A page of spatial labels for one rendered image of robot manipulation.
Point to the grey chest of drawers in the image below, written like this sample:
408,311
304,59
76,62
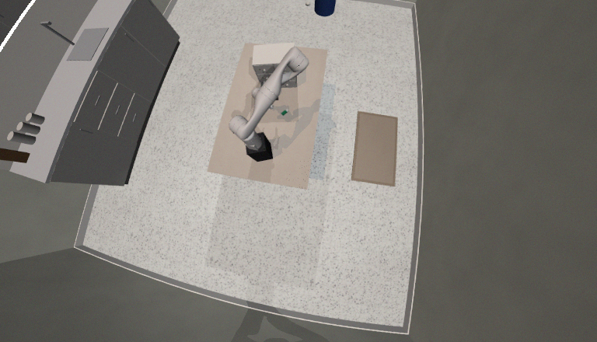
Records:
270,54

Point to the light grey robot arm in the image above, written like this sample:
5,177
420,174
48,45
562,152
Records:
266,96

